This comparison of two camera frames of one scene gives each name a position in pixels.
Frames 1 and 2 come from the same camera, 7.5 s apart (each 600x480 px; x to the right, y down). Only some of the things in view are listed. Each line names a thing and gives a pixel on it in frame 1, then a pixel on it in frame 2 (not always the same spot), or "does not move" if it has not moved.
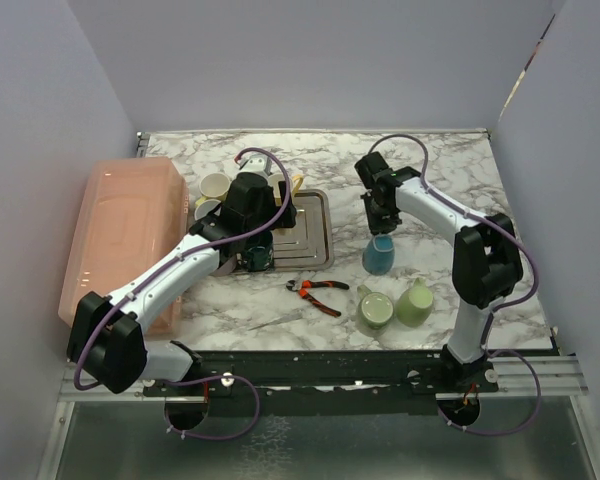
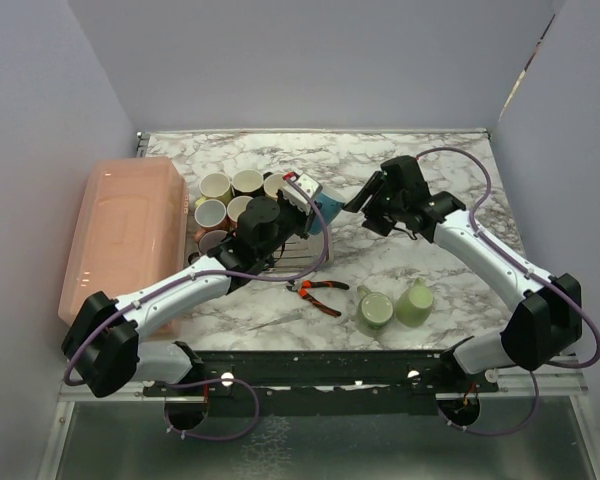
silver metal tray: x=308 y=246 does not move
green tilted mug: x=413 y=304 does not move
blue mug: x=378 y=254 -> x=329 y=207
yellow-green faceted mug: x=213 y=186 does not move
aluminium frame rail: x=559 y=375 does not move
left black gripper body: x=269 y=208 -> x=292 y=221
